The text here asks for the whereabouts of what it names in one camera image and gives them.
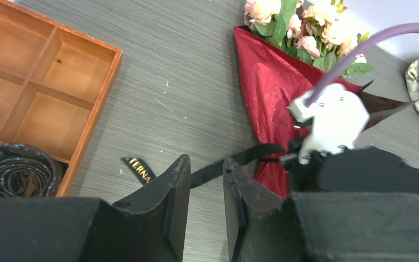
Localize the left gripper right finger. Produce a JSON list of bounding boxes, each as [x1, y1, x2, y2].
[[223, 158, 419, 261]]

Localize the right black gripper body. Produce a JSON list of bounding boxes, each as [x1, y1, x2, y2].
[[280, 136, 419, 195]]

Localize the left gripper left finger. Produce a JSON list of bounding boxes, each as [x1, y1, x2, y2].
[[0, 154, 191, 261]]

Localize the black gold-lettered ribbon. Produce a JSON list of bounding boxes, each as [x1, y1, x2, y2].
[[121, 143, 287, 188]]

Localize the rolled dark necktie upper-right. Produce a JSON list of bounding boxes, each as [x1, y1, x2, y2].
[[0, 143, 68, 198]]

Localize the orange wooden compartment tray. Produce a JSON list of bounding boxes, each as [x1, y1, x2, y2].
[[0, 1, 122, 197]]

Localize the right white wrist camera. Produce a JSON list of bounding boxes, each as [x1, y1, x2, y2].
[[288, 83, 370, 165]]

